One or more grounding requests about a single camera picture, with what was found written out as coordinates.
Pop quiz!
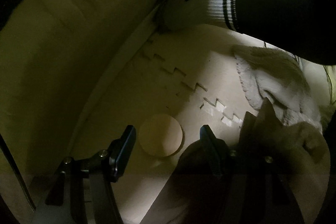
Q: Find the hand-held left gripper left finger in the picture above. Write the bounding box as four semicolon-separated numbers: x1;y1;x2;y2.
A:
45;124;137;224

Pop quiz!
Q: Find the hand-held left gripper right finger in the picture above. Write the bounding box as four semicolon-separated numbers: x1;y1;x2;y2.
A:
199;124;305;224

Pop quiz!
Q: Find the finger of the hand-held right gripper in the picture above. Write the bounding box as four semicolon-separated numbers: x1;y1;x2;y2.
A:
239;111;257;141
258;98;284;136

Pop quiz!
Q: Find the round wooden disc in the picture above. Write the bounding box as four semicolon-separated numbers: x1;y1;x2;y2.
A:
139;114;183;159

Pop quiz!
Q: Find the person's right hand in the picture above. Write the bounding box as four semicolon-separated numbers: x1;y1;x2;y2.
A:
286;122;331;161

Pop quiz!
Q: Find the wing printed cloth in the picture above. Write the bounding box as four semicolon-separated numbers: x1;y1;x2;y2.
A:
231;44;323;130

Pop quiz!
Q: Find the person's leg in black trousers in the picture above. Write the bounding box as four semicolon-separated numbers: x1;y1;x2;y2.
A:
232;0;336;65

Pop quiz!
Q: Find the white storage box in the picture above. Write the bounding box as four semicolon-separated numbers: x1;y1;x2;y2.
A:
0;0;210;214

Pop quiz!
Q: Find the white striped sock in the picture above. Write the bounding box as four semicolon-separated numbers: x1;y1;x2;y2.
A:
160;0;240;33

